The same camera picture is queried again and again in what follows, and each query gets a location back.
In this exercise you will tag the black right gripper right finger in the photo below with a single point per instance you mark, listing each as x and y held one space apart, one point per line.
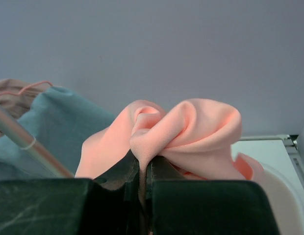
220 207

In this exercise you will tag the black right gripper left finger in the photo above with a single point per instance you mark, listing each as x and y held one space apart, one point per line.
107 205

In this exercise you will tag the salmon orange skirt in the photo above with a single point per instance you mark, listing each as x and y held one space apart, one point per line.
195 136

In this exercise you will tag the blue denim garment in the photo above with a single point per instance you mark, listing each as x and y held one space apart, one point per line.
61 121

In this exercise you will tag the dusty pink pleated skirt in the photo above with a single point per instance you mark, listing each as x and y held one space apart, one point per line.
16 106

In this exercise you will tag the pink wire hanger of denim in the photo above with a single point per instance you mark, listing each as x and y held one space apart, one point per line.
33 85

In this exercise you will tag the white plastic basket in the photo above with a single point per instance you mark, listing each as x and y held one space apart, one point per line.
286 200

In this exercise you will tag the white clothes rack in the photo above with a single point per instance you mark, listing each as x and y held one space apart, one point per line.
42 162

